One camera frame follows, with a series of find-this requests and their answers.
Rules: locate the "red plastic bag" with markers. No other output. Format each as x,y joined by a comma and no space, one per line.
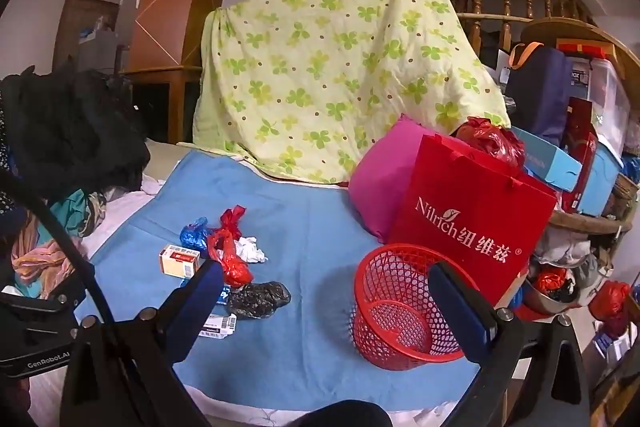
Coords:
232,264
552,279
610,302
492,139

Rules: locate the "black clothing pile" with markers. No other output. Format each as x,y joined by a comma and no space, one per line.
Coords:
70,132

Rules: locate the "small blue packet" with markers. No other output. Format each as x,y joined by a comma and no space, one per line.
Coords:
225,294

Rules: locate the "green clover print quilt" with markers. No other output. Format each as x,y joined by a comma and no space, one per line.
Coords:
325,72

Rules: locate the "clear plastic storage box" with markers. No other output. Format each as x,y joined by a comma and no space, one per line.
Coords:
607,97

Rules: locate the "black white-dotted dress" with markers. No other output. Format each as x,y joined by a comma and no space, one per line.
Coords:
6,202

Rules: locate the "orange striped cloth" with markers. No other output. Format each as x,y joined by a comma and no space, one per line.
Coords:
40,262

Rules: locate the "blue towel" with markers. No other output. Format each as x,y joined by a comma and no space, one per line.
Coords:
310,227

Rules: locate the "red gift box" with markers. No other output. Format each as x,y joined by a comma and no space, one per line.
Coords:
580,147

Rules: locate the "light blue cardboard box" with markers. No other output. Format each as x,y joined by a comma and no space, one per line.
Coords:
545,159

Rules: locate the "white tissue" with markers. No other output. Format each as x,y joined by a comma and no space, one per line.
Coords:
250,249

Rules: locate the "blue plastic storage box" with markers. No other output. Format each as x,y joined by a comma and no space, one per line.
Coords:
600,187

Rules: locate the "white label card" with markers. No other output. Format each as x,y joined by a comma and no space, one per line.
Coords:
217,324

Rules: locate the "white paper bag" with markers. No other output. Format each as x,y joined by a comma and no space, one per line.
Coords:
502,67

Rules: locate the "pink pillow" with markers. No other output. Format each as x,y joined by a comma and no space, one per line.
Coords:
380,187

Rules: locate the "teal garment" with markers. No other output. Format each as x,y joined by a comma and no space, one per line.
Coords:
70,212

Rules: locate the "metal basin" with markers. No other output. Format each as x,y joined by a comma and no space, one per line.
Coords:
540,304

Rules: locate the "grey cloth bundle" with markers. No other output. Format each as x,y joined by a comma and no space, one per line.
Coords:
565,247

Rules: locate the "flat orange box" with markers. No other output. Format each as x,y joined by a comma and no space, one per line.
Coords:
585,48

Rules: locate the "grey box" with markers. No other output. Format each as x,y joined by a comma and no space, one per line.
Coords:
97,52

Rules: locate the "bamboo pole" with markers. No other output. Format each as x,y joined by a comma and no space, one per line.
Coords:
492,16

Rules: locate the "round bamboo tray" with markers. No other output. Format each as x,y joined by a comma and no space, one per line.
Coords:
575,29
585,222

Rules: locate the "red mesh plastic basket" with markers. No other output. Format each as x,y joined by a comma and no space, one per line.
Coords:
367,287

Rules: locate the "woven basket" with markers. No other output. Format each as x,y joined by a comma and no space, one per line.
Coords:
627,194

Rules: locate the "black plastic bag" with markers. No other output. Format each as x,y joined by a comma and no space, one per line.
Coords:
257,299

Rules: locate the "small white orange box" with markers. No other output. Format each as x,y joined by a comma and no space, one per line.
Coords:
177,262

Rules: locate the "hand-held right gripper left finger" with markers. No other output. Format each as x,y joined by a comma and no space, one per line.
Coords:
197,302

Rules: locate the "brown wooden door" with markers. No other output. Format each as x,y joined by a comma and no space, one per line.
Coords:
70,22

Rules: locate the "blue plastic bag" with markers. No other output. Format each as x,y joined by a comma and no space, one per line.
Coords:
632,167
195,234

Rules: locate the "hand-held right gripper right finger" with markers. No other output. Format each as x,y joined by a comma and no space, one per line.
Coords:
457,312

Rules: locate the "red paper shopping bag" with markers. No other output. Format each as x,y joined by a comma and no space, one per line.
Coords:
465,197

